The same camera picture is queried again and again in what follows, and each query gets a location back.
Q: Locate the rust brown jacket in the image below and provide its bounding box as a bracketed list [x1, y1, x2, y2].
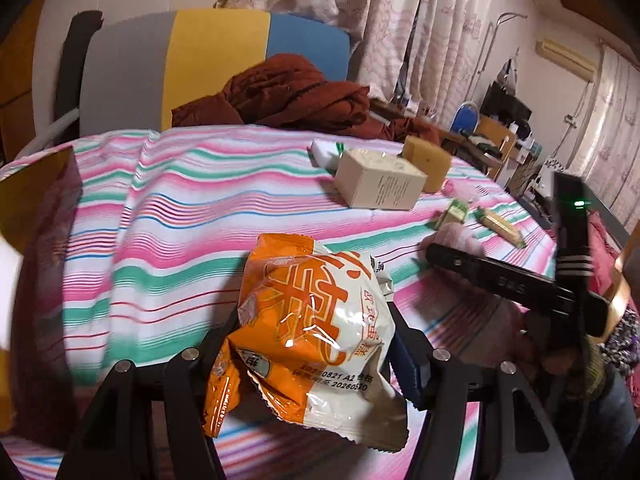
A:
[171, 52, 441, 143]

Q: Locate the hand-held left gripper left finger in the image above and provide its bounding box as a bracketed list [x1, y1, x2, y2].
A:
[57, 305, 251, 480]

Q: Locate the person's right hand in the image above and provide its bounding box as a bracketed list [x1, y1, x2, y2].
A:
[515, 340, 608, 396]

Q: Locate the wooden wardrobe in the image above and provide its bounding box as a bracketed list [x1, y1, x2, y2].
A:
[0, 0, 51, 161]

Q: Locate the yellow sponge block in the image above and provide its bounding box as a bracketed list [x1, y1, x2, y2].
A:
[402, 135, 452, 193]

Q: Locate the gold metal tin box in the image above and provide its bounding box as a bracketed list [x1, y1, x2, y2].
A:
[0, 147, 86, 441]

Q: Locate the wooden chair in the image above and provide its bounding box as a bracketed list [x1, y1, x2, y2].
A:
[600, 250, 640, 346]

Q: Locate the black monitor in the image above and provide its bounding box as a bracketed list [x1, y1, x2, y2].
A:
[481, 82, 532, 121]

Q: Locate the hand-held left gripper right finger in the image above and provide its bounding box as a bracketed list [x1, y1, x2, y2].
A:
[387, 302, 576, 480]

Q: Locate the red cloth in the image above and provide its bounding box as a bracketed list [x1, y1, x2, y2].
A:
[587, 212, 626, 281]

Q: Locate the black rolled mat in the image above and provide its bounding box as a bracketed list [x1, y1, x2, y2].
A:
[54, 10, 103, 126]

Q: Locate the beige cardboard box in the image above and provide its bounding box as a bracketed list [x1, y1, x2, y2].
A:
[334, 147, 429, 210]

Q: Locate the wooden side desk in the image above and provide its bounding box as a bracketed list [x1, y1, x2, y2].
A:
[370, 100, 516, 181]

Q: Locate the wrapped biscuit bar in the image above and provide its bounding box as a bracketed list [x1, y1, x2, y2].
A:
[472, 207, 527, 248]

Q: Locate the orange snack packet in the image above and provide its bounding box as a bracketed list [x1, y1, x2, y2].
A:
[201, 232, 408, 453]

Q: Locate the metal pipe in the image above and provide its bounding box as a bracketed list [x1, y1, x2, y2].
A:
[477, 11, 528, 78]

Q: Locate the patterned curtain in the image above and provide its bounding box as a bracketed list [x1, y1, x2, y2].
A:
[215, 0, 501, 111]
[582, 45, 640, 231]

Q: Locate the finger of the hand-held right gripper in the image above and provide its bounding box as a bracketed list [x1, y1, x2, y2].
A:
[426, 243, 566, 313]

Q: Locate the white air conditioner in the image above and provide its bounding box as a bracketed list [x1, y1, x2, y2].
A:
[535, 37, 598, 81]

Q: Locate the pink plastic case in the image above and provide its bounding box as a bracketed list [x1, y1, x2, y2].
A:
[442, 177, 481, 198]

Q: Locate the striped tablecloth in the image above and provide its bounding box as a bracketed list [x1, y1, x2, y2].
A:
[0, 125, 566, 480]

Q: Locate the grey yellow blue chair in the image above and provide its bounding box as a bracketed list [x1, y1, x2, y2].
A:
[15, 9, 352, 153]

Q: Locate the person's right forearm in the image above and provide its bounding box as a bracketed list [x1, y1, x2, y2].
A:
[550, 375, 640, 480]

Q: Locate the white sponge pad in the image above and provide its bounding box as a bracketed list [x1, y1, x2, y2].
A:
[309, 139, 346, 168]

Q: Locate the green snack packet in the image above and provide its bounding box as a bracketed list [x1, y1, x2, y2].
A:
[434, 199, 471, 231]

